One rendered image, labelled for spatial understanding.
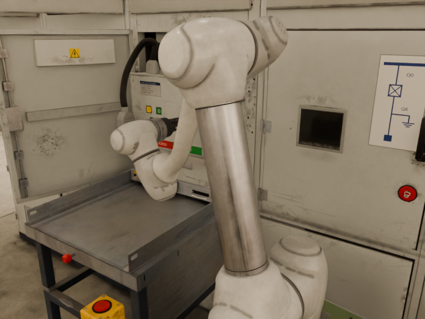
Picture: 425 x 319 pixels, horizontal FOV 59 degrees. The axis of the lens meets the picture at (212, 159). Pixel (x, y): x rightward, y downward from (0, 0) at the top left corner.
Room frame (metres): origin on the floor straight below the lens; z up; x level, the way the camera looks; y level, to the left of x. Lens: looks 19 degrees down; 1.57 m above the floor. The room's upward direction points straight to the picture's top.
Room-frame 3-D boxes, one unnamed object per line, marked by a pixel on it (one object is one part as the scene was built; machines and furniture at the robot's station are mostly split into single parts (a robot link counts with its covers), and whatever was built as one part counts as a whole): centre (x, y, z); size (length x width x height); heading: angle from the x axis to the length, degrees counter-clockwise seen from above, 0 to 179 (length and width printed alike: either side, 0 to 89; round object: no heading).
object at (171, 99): (1.63, 0.18, 1.15); 0.48 x 0.01 x 0.48; 56
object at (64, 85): (1.76, 0.64, 1.21); 0.63 x 0.07 x 0.74; 128
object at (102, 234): (1.45, 0.30, 0.82); 0.68 x 0.62 x 0.06; 146
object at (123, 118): (1.69, 0.39, 1.14); 0.08 x 0.05 x 0.17; 146
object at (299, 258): (0.87, -0.22, 0.94); 0.18 x 0.16 x 0.22; 139
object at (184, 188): (1.64, 0.17, 0.90); 0.54 x 0.05 x 0.06; 56
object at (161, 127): (1.34, 0.21, 1.23); 0.09 x 0.06 x 0.09; 56
